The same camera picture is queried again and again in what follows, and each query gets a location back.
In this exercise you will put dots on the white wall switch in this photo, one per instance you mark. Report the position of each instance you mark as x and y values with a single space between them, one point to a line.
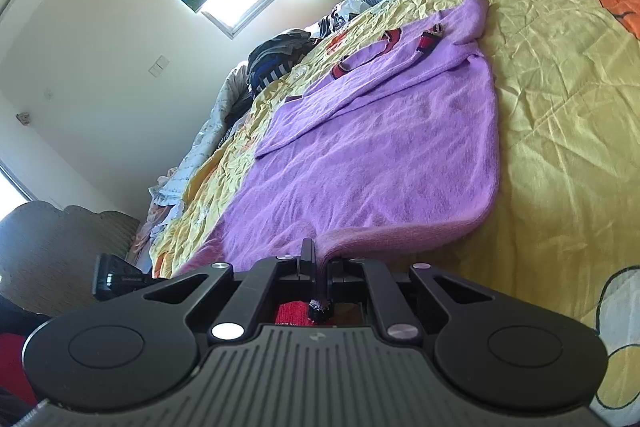
159 67

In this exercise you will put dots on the pile of dark clothes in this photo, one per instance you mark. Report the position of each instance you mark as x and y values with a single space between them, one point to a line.
280 57

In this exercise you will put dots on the white quilt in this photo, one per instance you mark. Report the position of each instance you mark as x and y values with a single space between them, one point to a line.
200 157

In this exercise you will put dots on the white plastic bag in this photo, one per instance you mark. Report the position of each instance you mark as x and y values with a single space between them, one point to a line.
345 14

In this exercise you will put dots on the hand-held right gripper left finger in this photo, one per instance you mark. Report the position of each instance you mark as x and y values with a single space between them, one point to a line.
307 262

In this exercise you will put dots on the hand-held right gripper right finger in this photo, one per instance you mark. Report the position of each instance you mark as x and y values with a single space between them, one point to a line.
337 272

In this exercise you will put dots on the yellow printed blanket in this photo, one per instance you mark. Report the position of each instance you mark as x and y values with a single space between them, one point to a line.
560 132

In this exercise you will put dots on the purple sweater with red collar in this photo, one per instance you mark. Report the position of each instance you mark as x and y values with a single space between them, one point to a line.
375 157

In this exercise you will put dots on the brown bed headboard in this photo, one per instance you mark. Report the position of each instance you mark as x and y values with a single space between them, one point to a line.
55 252

